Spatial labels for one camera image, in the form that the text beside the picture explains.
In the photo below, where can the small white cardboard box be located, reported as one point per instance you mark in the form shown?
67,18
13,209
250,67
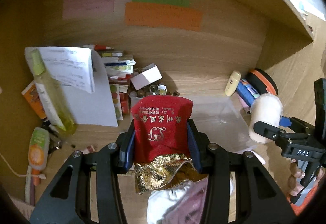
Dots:
149,75

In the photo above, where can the stack of booklets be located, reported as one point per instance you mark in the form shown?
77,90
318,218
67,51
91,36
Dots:
119,67

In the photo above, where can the white round plastic jar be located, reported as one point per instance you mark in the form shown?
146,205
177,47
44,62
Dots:
268,109

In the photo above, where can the white folded paper sheet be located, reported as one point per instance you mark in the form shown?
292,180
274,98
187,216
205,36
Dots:
84,82

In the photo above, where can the orange printed box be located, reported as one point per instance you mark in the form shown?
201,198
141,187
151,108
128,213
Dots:
31,95

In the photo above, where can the red velvet gold pouch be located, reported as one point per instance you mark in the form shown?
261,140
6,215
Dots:
162,158

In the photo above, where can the pink sticky note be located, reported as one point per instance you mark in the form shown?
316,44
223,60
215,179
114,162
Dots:
77,9

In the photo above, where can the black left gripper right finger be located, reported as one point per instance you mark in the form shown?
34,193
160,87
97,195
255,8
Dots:
198,148

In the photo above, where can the red white marker pen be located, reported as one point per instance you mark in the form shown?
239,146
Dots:
97,47

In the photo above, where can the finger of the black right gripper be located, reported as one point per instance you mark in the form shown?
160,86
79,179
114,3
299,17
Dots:
267,131
285,122

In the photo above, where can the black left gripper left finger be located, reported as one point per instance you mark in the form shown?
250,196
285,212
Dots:
126,144

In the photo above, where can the yellow green spray bottle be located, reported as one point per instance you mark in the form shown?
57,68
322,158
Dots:
52,97

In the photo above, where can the orange green cream tube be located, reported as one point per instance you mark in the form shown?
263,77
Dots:
39,149

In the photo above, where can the orange sticky note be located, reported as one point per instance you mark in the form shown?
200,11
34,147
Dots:
162,15

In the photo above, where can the small lip balm stick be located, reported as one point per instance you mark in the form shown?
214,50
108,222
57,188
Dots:
89,149

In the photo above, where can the person's right hand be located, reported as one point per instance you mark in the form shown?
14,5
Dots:
296,173

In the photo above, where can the blue patchwork pencil pouch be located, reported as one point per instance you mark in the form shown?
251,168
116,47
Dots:
247,92

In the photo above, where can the black orange zipper case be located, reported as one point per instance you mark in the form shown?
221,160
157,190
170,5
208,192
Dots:
261,81

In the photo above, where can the cream yellow lotion tube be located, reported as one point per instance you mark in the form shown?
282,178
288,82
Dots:
232,83

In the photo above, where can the clear plastic storage bin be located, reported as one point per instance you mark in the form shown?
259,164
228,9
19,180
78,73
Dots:
218,118

